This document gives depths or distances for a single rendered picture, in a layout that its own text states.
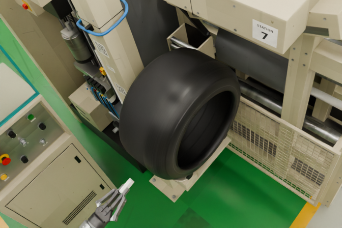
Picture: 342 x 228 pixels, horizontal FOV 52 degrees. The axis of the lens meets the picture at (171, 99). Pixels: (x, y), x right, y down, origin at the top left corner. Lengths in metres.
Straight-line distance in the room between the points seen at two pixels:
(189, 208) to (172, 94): 1.47
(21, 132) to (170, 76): 0.90
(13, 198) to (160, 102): 1.12
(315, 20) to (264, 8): 0.19
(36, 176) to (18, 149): 0.21
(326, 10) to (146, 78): 0.68
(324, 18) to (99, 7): 0.76
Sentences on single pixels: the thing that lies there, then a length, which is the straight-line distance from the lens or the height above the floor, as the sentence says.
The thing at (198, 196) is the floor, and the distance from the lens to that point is 2.69.
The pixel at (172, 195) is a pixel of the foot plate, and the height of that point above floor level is 0.01.
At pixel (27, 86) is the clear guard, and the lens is 1.78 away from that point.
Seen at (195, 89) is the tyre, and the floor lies 1.45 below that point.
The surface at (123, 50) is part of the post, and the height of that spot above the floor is 1.48.
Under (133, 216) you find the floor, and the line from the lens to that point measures 2.74.
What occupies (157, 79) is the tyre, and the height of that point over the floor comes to 1.47.
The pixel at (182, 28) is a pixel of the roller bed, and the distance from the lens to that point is 1.97.
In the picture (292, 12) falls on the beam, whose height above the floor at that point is 1.78.
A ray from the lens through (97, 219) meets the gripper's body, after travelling 1.52.
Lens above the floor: 2.51
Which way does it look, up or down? 53 degrees down
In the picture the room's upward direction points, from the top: 17 degrees counter-clockwise
